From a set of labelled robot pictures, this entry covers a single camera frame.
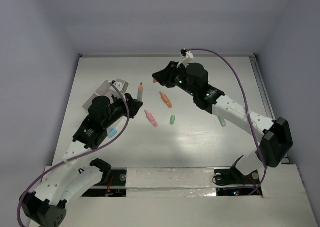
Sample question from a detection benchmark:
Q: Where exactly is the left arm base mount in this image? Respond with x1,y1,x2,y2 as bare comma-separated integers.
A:
82,158,127,198

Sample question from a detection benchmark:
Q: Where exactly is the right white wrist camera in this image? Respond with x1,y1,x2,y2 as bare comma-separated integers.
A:
176,48,194,68

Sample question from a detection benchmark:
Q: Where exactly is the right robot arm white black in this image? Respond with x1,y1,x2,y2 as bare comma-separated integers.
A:
152,61,293,183

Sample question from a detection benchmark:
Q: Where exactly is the white compartment organizer box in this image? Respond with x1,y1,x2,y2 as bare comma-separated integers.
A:
82,80,124,139

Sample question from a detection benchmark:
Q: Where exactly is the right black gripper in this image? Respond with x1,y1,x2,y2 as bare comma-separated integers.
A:
153,60,198,97

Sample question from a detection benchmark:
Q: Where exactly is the mint green highlighter marker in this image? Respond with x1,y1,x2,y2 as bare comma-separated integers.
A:
218,116,227,127

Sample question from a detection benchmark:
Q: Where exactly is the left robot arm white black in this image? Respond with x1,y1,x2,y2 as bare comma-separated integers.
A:
17,93,143,227

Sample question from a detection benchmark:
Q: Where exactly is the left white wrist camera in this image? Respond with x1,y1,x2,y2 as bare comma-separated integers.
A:
112,79,129,94

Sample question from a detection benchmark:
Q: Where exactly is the aluminium rail right edge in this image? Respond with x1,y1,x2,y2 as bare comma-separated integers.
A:
249,54,291,165

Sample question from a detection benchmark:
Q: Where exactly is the grey marker orange tip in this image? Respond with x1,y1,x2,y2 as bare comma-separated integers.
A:
137,82,144,102

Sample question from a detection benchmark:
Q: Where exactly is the orange highlighter marker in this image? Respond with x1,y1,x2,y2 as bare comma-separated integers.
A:
159,91,173,108

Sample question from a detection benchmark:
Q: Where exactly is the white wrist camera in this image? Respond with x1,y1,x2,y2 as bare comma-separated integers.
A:
176,48,194,68
112,79,129,94

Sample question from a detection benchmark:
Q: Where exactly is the pink highlighter marker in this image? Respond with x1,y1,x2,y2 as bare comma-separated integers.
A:
144,110,158,128

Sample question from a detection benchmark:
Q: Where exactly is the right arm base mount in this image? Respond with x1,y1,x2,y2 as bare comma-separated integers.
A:
211,155,263,197

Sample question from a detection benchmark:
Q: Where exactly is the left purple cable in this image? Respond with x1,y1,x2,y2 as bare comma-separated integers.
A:
16,83,131,227

